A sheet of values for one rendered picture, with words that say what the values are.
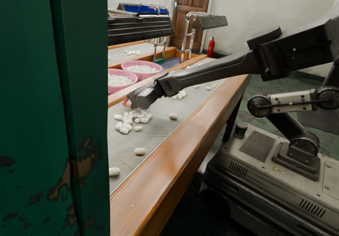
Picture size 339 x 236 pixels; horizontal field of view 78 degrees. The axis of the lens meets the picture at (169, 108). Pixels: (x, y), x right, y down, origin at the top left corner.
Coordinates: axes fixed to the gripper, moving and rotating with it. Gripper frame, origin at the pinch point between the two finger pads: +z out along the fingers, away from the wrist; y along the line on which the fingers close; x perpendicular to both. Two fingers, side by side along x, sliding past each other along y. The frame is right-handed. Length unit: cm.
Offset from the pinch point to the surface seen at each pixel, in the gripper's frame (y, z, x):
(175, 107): -15.5, -12.2, 12.3
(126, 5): -65, 17, -58
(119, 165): 28.1, -14.4, 14.2
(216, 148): -101, 24, 78
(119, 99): -2.4, 3.9, -2.8
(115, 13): 0.8, -18.2, -30.1
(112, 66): -35, 29, -24
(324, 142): -186, -53, 140
